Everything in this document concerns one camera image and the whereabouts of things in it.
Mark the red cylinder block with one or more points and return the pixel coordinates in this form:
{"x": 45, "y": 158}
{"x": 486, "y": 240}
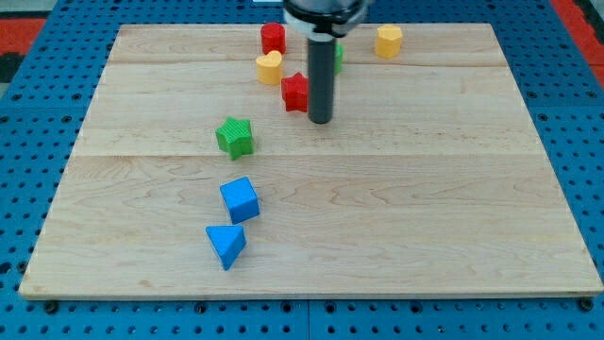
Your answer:
{"x": 273, "y": 38}

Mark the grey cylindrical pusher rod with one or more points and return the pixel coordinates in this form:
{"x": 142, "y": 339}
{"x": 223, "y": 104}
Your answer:
{"x": 321, "y": 63}

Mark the blue triangle block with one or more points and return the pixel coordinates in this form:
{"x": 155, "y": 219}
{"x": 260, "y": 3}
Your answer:
{"x": 227, "y": 242}

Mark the green star block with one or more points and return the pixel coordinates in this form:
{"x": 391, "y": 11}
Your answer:
{"x": 235, "y": 137}

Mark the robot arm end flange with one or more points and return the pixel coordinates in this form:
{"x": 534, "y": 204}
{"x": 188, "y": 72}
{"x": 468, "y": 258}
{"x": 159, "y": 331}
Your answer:
{"x": 322, "y": 20}

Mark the yellow hexagon block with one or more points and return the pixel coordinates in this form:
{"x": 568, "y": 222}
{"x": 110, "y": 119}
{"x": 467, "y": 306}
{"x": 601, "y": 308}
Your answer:
{"x": 388, "y": 41}

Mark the blue cube block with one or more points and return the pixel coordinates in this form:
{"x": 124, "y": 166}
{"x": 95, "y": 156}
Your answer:
{"x": 241, "y": 199}

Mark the wooden board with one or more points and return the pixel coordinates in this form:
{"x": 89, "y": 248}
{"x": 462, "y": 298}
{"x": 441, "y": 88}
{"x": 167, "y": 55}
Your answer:
{"x": 430, "y": 181}

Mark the red star block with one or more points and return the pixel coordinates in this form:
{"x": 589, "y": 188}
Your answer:
{"x": 294, "y": 92}

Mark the green block behind rod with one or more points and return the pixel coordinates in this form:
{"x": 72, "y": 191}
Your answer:
{"x": 338, "y": 58}

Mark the yellow heart block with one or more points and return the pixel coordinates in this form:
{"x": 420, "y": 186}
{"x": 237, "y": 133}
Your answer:
{"x": 269, "y": 68}

